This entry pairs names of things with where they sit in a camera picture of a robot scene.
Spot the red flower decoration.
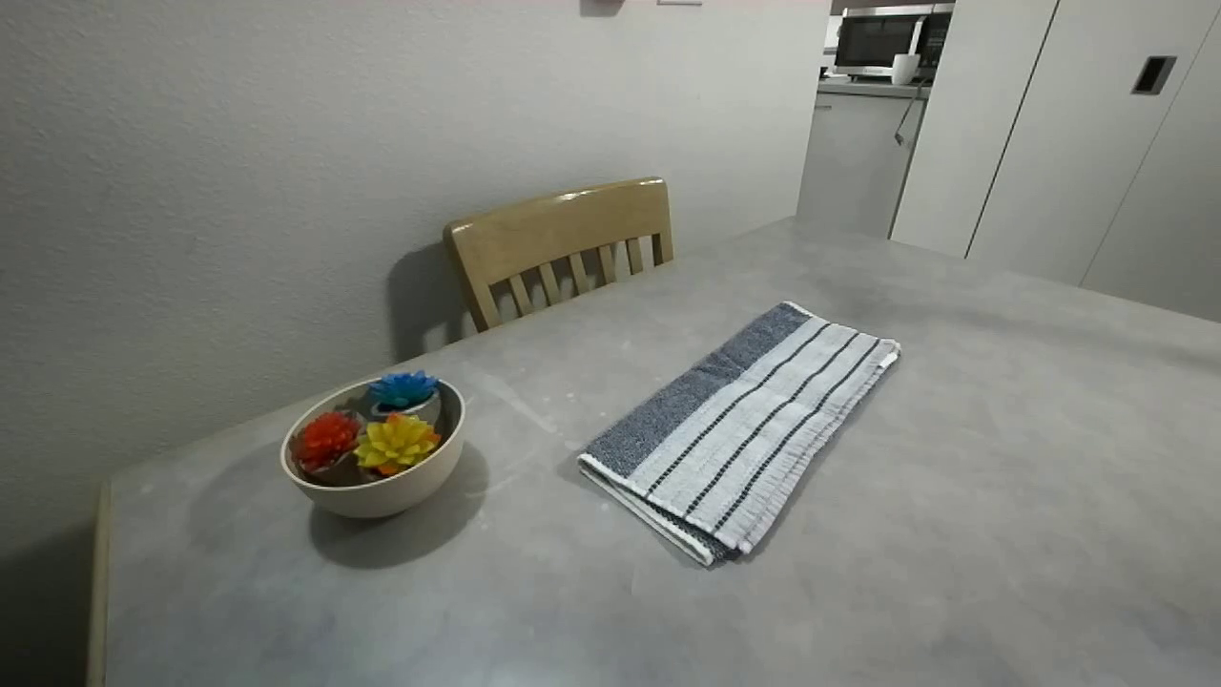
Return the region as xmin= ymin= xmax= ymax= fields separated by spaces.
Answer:
xmin=294 ymin=411 xmax=360 ymax=471

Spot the microwave oven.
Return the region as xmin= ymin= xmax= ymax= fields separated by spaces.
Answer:
xmin=835 ymin=3 xmax=955 ymax=84

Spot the blue flower decoration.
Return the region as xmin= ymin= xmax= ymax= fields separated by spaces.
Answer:
xmin=370 ymin=372 xmax=440 ymax=411

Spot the black wall switch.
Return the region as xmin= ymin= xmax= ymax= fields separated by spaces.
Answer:
xmin=1134 ymin=54 xmax=1174 ymax=94

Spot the beige bowl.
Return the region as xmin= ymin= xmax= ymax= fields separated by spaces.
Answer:
xmin=280 ymin=375 xmax=465 ymax=520

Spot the blue white striped towel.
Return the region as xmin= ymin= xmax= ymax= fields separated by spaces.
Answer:
xmin=580 ymin=303 xmax=901 ymax=565

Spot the beige wooden chair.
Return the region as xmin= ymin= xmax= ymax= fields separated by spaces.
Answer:
xmin=446 ymin=176 xmax=670 ymax=331

